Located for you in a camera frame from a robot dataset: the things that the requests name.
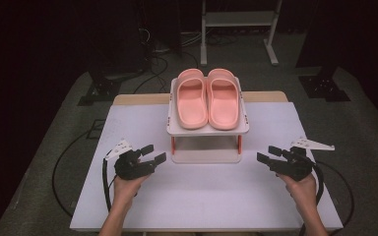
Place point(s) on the pink slipper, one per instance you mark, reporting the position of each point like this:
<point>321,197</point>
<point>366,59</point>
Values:
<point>223,101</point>
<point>192,101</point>

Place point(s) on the black square floor frame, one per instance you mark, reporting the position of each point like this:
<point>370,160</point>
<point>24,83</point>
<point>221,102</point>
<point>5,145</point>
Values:
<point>95,129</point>

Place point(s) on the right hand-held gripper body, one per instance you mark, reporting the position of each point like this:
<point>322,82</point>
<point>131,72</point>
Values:
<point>295,165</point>

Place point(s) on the white shoe rack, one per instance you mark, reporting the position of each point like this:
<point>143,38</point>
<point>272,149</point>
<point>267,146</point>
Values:
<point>206,132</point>

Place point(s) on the person's left hand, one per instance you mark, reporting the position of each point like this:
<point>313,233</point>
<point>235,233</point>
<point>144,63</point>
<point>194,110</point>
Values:
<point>126,190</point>

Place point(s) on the black stand base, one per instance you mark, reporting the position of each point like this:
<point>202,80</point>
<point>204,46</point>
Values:
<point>105,88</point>
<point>325,87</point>

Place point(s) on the white metal stand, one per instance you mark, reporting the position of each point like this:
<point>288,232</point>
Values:
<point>239,18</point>

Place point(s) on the person's right hand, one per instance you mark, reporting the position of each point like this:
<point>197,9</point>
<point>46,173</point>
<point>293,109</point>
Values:
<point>303,191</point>

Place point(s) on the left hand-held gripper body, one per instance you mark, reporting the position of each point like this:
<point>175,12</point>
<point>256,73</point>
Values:
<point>131,167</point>

